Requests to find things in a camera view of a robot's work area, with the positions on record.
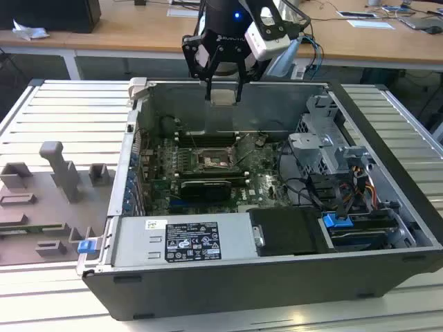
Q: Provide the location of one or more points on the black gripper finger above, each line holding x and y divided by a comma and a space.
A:
194, 58
241, 69

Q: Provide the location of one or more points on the silver-topped CPU chip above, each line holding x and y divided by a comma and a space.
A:
223, 97

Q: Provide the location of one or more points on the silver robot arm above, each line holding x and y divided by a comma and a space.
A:
285, 61

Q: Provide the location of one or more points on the black RAM slot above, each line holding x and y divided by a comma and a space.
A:
214, 142
207, 173
221, 137
207, 178

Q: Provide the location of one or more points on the CPU socket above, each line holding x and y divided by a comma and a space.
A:
221, 162

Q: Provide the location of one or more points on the wooden desk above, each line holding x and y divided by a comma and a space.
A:
138, 38

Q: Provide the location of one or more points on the light grey case latch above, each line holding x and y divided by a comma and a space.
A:
137, 88

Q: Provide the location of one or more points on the green motherboard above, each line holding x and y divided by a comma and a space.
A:
256, 166

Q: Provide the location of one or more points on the grey metal drive cage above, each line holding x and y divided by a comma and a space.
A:
311, 152

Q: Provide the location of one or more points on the black graphics card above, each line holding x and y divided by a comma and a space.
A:
204, 189

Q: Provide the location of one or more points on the flat tablet on desk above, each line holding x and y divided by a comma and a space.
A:
357, 14

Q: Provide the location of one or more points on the white paper sheet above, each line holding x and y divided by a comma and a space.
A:
370, 24

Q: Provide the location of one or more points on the black box on desk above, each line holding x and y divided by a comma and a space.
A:
48, 14

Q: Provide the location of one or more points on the crumpled white paper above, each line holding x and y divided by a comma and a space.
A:
29, 32

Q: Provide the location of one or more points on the black plastic shroud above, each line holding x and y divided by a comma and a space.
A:
287, 231

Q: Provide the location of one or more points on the hard disk in blue carrier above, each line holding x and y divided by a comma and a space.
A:
337, 221

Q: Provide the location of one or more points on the grey laptop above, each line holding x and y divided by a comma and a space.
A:
422, 22

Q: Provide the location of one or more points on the grey power supply box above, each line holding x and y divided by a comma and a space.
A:
138, 242

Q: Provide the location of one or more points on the black computer mouse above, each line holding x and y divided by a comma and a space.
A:
432, 30

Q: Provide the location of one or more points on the grey-brown parts rack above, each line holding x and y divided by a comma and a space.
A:
34, 204

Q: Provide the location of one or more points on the blue plastic latch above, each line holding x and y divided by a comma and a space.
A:
86, 247

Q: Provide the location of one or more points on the black and grey PC case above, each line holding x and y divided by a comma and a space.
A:
242, 290

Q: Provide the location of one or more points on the green RAM stick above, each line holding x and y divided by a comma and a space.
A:
34, 228

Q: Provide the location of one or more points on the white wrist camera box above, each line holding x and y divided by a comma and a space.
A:
268, 43

